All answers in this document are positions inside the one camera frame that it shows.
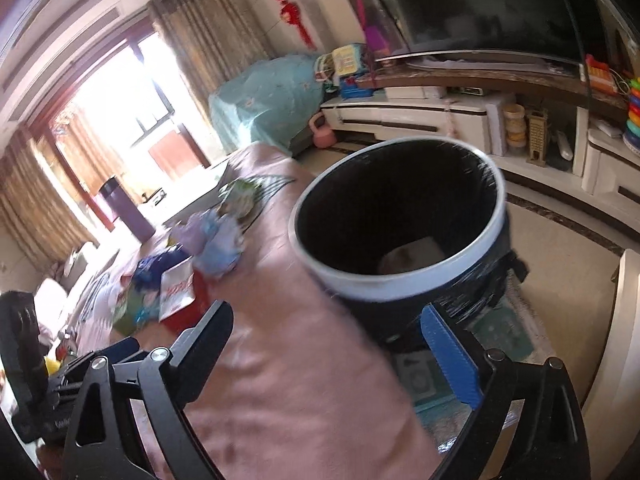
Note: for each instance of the purple tumbler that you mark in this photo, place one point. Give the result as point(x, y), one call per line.
point(127, 210)

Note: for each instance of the black digital clock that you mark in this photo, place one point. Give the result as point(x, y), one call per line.
point(465, 91)

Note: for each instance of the white sofa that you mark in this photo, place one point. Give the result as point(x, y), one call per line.
point(75, 270)

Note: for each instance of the red box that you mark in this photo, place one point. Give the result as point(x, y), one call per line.
point(202, 292)

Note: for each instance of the stack of yellow tubs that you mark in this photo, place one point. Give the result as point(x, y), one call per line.
point(515, 125)

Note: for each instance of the red and white packet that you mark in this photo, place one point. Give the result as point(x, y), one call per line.
point(177, 290)

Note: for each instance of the red hanging decoration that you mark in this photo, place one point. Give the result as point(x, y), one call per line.
point(290, 12)

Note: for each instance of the orange toy phone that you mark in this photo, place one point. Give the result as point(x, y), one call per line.
point(602, 77)

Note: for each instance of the brown patterned curtain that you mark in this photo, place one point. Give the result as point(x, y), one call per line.
point(210, 35)
point(35, 200)

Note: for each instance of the white television cabinet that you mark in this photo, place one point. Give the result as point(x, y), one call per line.
point(400, 115)

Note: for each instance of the black white-rimmed trash bin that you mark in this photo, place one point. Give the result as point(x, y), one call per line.
point(380, 200)

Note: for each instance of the white green toy basket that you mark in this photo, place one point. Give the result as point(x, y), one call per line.
point(324, 67)

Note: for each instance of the colourful toy keyboard panel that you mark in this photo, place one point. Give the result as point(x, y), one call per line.
point(350, 60)

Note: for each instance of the cream furniture panel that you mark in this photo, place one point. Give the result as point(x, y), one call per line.
point(620, 335)

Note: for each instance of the green patterned floor mat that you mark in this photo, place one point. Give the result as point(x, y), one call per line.
point(505, 325)

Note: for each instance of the pink kettlebell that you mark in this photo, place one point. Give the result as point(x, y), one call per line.
point(324, 135)

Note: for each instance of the pale blue plastic wrapper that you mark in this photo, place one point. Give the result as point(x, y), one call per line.
point(215, 245)

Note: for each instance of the red framed balcony door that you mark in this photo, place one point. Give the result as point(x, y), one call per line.
point(125, 90)

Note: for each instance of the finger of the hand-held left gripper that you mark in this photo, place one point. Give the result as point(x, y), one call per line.
point(122, 347)

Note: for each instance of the flat white box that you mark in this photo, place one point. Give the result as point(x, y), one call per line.
point(415, 92)

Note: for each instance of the white paper scrap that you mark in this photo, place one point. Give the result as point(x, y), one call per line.
point(410, 257)

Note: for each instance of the white upright box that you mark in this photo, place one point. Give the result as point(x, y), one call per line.
point(500, 125)

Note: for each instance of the pink table cloth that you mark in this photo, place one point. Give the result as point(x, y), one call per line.
point(300, 360)

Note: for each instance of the pink hanging ornament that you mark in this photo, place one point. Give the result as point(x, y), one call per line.
point(451, 120)

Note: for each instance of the green white snack packet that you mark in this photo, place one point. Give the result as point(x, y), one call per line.
point(242, 200)

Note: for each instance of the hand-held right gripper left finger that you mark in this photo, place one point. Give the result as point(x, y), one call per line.
point(217, 322)

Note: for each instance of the black television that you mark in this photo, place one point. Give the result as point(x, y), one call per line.
point(475, 5)

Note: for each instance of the wooden model tower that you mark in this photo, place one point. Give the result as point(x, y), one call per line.
point(537, 140)

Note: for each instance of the green yellow packet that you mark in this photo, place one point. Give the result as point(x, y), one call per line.
point(132, 310)

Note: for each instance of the teal furniture cover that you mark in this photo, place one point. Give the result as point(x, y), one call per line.
point(265, 95)

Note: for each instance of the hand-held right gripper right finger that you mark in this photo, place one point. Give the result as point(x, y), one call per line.
point(450, 350)

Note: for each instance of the white remote control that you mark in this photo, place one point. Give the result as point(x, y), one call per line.
point(565, 147)

